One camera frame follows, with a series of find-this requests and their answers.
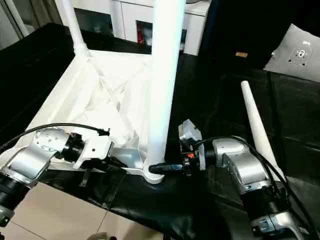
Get white plastic table leg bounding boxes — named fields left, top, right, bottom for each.
left=147, top=0, right=187, bottom=167
left=239, top=80, right=285, bottom=181
left=62, top=0, right=91, bottom=59

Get white plastic table top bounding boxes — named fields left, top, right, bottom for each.
left=0, top=48, right=176, bottom=185

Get red figurine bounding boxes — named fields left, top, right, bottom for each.
left=137, top=22, right=145, bottom=44

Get black furniture with gold label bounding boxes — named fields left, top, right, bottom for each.
left=198, top=0, right=320, bottom=71

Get grey padded backrest cushion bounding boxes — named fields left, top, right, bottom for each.
left=263, top=23, right=320, bottom=82

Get white glass-door cabinet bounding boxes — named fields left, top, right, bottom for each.
left=57, top=0, right=211, bottom=56

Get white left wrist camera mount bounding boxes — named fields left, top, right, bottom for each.
left=74, top=136, right=113, bottom=170

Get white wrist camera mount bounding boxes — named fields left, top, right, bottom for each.
left=177, top=119, right=207, bottom=171
left=74, top=136, right=113, bottom=170

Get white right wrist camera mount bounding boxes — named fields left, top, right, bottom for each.
left=177, top=119, right=207, bottom=171

